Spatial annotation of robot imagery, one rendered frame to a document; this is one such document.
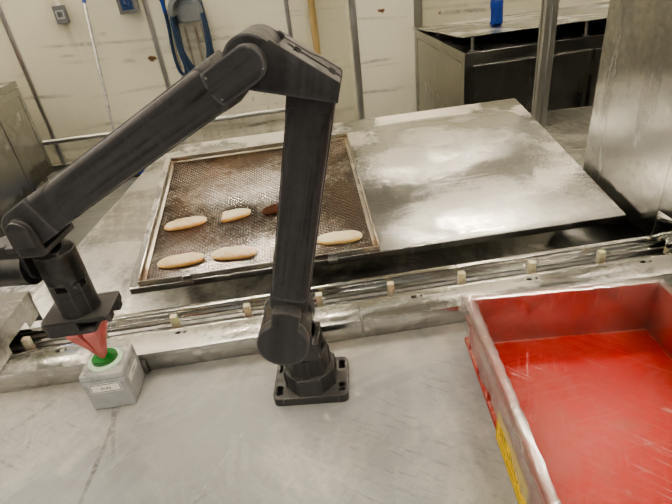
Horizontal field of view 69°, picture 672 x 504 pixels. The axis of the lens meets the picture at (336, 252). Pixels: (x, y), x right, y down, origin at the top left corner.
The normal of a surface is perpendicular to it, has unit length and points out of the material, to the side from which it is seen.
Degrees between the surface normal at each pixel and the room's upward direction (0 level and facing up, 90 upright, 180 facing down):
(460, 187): 10
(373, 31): 90
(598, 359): 0
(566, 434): 0
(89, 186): 93
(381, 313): 0
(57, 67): 93
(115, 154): 87
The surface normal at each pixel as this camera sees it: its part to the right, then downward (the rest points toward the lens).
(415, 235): -0.09, -0.75
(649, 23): -0.99, 0.14
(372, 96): 0.10, 0.51
